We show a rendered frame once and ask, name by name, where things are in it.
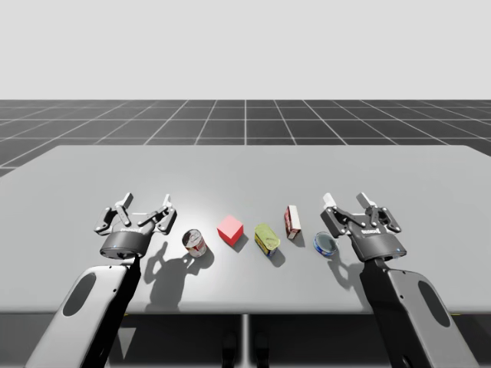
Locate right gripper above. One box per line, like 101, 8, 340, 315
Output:
319, 192, 408, 264

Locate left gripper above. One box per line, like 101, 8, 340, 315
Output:
93, 192, 179, 261

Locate pink cube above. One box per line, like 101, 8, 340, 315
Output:
216, 214, 245, 246

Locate blue flat can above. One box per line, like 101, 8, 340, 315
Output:
313, 230, 340, 255

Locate red and white can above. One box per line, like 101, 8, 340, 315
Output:
181, 228, 208, 258

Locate red and white carton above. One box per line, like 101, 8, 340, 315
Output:
284, 205, 302, 240

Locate green and blue rectangular can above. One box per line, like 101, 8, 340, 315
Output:
253, 222, 282, 258

